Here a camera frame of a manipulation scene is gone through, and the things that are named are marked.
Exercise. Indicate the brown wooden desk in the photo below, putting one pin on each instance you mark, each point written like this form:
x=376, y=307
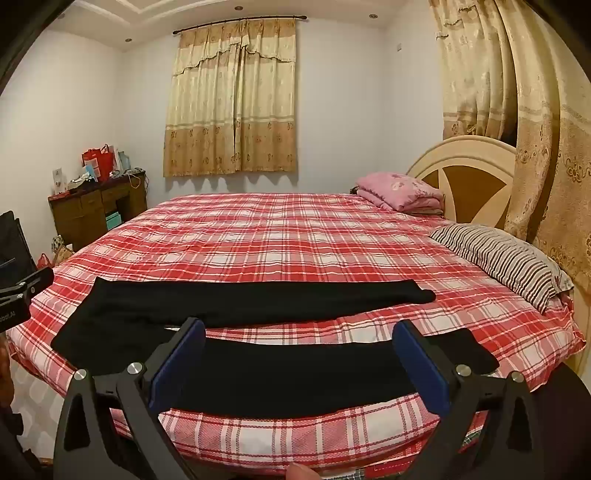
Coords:
x=87, y=217

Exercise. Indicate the teal box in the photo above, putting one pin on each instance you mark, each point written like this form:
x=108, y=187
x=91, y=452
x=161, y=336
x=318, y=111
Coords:
x=113, y=220

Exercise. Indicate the red gift bag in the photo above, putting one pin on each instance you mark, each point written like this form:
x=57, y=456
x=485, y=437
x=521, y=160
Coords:
x=104, y=164

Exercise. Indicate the patterned floor bag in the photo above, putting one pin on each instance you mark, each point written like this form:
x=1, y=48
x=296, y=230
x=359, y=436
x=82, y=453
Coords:
x=61, y=251

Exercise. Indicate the pink folded blanket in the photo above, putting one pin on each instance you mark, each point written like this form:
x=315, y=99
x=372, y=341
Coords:
x=397, y=189

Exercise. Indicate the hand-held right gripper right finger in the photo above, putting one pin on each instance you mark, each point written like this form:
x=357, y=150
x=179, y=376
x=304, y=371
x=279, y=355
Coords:
x=422, y=369

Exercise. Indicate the dark curtain rod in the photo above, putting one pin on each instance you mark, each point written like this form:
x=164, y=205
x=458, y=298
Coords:
x=240, y=19

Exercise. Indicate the cream wooden headboard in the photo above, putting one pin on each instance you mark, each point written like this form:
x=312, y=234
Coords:
x=461, y=147

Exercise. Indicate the striped pillow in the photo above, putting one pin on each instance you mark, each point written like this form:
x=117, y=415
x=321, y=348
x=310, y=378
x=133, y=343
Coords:
x=503, y=258

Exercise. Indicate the white picture frame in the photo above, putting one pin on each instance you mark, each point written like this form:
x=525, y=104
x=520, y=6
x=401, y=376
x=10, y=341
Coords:
x=58, y=181

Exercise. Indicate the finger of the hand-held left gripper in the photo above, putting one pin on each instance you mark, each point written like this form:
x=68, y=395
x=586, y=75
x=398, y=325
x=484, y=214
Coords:
x=32, y=282

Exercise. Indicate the white quilted mattress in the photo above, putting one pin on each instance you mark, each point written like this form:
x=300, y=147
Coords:
x=37, y=406

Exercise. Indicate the red plaid bed sheet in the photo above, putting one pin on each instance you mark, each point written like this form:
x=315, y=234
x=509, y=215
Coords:
x=277, y=240

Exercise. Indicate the large beige floral curtain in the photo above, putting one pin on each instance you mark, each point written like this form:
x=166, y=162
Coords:
x=545, y=138

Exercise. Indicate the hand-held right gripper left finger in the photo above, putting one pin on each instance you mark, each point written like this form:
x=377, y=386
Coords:
x=178, y=367

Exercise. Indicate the light blue paper bag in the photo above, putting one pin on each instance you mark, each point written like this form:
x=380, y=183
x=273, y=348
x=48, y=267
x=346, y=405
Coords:
x=123, y=160

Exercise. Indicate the person's right hand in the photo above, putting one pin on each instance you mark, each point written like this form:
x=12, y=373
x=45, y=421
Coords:
x=301, y=473

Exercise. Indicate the beige window curtain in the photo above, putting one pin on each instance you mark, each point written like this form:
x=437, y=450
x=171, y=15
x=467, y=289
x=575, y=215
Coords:
x=231, y=115

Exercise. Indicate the black pants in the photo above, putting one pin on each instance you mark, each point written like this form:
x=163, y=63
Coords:
x=277, y=374

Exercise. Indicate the small red bag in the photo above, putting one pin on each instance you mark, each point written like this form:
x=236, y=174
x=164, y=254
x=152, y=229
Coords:
x=44, y=262

